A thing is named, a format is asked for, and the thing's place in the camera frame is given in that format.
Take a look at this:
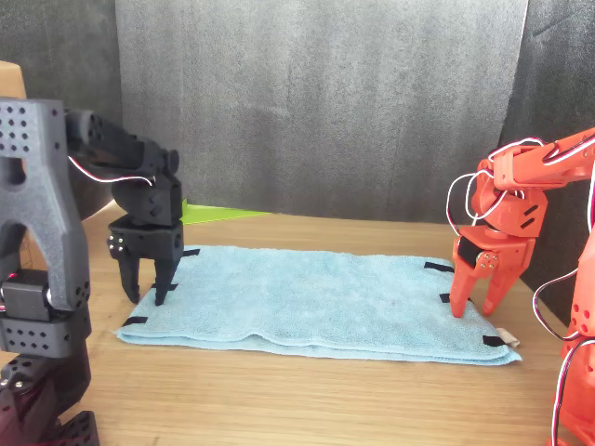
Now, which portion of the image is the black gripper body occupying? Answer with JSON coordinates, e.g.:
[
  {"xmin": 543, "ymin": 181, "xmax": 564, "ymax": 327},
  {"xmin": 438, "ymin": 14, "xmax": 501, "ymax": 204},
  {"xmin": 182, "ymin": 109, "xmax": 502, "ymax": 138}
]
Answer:
[{"xmin": 106, "ymin": 214, "xmax": 186, "ymax": 275}]

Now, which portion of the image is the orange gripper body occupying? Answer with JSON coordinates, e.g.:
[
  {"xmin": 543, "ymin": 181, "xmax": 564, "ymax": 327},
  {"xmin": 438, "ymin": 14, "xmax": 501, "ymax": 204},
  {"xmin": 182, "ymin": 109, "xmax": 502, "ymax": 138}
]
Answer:
[{"xmin": 451, "ymin": 223, "xmax": 536, "ymax": 282}]

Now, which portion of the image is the light blue towel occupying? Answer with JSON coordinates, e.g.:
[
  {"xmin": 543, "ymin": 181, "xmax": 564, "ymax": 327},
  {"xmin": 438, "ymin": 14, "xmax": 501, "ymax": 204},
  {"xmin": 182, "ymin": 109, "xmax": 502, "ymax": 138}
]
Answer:
[{"xmin": 113, "ymin": 244, "xmax": 522, "ymax": 367}]

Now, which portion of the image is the light grey foam sheet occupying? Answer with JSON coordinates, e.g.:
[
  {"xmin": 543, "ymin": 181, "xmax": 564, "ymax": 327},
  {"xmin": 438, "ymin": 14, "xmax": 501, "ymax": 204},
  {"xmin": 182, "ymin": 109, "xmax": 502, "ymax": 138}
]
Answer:
[{"xmin": 114, "ymin": 0, "xmax": 530, "ymax": 227}]

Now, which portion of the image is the brown cardboard box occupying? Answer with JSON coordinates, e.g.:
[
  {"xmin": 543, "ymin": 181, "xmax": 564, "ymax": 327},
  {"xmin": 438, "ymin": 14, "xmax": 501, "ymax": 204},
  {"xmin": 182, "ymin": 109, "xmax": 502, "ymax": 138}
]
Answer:
[{"xmin": 0, "ymin": 59, "xmax": 28, "ymax": 100}]

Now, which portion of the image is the red white black servo cable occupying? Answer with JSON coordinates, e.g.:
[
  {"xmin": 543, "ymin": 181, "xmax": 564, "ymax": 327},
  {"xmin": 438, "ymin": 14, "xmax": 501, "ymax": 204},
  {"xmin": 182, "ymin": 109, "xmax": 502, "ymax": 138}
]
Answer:
[
  {"xmin": 67, "ymin": 155, "xmax": 155, "ymax": 188},
  {"xmin": 532, "ymin": 267, "xmax": 582, "ymax": 343},
  {"xmin": 550, "ymin": 337, "xmax": 595, "ymax": 446},
  {"xmin": 444, "ymin": 137, "xmax": 595, "ymax": 239}
]

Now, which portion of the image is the lime green plastic bracket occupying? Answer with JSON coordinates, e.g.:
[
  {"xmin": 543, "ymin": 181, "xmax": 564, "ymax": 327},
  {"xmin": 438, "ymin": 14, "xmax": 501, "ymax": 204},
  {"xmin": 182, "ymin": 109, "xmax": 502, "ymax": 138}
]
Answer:
[{"xmin": 179, "ymin": 198, "xmax": 274, "ymax": 226}]

